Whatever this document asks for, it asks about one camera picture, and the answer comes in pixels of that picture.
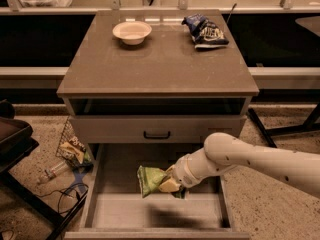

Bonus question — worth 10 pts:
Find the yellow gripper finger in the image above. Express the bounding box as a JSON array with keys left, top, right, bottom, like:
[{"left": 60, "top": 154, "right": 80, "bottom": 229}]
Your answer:
[{"left": 158, "top": 178, "right": 181, "bottom": 193}]

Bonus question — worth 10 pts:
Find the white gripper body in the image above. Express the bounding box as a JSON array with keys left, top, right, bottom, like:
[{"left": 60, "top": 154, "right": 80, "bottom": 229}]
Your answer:
[{"left": 172, "top": 155, "right": 195, "bottom": 188}]

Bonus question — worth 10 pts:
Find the green jalapeno chip bag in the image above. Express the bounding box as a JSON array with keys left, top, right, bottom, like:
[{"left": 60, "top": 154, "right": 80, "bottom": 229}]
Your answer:
[{"left": 137, "top": 166, "right": 186, "bottom": 199}]

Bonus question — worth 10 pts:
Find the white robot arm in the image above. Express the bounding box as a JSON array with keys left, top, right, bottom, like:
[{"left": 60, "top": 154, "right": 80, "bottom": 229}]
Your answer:
[{"left": 159, "top": 133, "right": 320, "bottom": 197}]

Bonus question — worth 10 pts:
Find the open middle drawer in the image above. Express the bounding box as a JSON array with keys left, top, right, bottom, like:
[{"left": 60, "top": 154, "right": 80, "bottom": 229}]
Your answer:
[{"left": 64, "top": 144, "right": 251, "bottom": 240}]

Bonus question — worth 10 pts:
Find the snack bag in basket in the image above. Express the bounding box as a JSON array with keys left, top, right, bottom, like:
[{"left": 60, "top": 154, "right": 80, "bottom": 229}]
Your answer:
[{"left": 60, "top": 136, "right": 92, "bottom": 167}]

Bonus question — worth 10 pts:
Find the grey drawer cabinet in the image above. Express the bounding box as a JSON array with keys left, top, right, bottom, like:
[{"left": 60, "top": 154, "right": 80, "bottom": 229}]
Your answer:
[{"left": 56, "top": 9, "right": 260, "bottom": 240}]

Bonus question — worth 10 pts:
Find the closed top drawer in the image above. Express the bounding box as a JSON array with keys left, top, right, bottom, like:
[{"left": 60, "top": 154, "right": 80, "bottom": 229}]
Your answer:
[{"left": 70, "top": 116, "right": 247, "bottom": 144}]

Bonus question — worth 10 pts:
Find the blue chip bag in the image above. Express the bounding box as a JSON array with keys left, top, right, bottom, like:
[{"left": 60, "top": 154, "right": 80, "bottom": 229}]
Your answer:
[{"left": 181, "top": 14, "right": 229, "bottom": 49}]

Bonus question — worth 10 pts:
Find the black metal stand leg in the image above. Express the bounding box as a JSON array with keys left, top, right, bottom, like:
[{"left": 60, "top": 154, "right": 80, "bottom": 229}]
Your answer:
[{"left": 248, "top": 108, "right": 276, "bottom": 148}]

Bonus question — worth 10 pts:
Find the clear plastic bottle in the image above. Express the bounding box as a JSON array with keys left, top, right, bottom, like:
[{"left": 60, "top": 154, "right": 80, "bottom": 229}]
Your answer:
[{"left": 37, "top": 161, "right": 69, "bottom": 184}]

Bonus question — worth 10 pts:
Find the white paper bowl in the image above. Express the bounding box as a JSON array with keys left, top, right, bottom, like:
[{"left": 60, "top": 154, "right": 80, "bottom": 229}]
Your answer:
[{"left": 112, "top": 21, "right": 152, "bottom": 45}]

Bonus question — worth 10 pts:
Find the black chair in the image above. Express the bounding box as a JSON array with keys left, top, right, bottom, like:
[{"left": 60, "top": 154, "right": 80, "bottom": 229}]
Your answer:
[{"left": 0, "top": 105, "right": 87, "bottom": 240}]

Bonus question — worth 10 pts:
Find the black drawer handle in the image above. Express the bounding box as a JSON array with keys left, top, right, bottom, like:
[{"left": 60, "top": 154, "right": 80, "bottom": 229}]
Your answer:
[{"left": 143, "top": 131, "right": 171, "bottom": 140}]

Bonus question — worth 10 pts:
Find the wire mesh basket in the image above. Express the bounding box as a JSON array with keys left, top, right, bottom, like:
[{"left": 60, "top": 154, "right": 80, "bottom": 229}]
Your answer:
[{"left": 56, "top": 120, "right": 92, "bottom": 168}]

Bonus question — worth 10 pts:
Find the black cable on floor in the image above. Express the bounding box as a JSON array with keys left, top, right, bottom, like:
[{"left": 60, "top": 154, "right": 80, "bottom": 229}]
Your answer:
[{"left": 34, "top": 183, "right": 90, "bottom": 216}]

